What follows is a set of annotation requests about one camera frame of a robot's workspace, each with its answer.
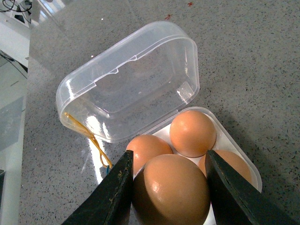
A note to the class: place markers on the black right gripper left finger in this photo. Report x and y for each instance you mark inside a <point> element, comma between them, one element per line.
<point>110,202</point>

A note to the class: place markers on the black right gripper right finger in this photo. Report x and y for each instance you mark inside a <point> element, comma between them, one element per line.
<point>235,201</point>

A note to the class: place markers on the brown egg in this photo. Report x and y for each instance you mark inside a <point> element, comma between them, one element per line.
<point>237,163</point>
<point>171,190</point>
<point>192,133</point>
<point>146,147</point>

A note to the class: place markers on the clear plastic egg box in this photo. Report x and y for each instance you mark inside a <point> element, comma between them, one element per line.
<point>137,87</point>

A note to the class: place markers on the yellow rubber band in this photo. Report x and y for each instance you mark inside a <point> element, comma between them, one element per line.
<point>80,128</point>

